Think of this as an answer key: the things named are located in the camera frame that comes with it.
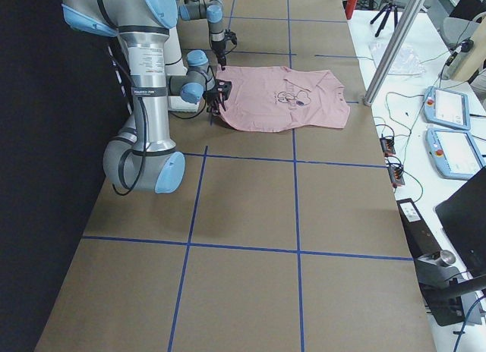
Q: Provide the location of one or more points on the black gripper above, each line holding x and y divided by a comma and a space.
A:
219, 52
211, 98

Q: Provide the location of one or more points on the pink Snoopy t-shirt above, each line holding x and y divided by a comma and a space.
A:
277, 98

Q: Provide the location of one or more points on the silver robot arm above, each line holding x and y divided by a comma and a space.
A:
142, 156
211, 12

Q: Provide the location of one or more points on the red cylinder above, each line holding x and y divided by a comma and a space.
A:
349, 8

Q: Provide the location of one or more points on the brown paper table cover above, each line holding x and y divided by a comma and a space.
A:
273, 242

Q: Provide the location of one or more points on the black tripod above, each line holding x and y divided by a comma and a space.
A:
389, 9

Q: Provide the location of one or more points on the orange circuit board upper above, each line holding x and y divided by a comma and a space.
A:
387, 145

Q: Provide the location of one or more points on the orange circuit board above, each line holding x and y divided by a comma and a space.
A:
387, 145
395, 172

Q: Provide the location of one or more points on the clear plastic bag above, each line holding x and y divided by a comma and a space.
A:
406, 62

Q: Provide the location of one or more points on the orange circuit board lower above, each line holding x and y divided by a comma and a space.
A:
395, 172

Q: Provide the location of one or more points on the upper teach pendant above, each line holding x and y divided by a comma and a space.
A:
447, 108

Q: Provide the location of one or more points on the teach pendant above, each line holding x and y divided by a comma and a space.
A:
447, 108
454, 153

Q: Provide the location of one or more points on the lower teach pendant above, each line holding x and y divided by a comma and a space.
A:
454, 153

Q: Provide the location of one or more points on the black box device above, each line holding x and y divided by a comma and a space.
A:
419, 236

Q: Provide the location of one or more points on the black monitor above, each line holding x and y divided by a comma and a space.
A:
462, 216

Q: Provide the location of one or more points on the metal knob stand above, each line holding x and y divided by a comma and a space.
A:
435, 268

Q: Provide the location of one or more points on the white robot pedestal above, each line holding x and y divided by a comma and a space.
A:
174, 66

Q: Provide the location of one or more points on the aluminium frame post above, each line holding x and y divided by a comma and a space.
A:
397, 39

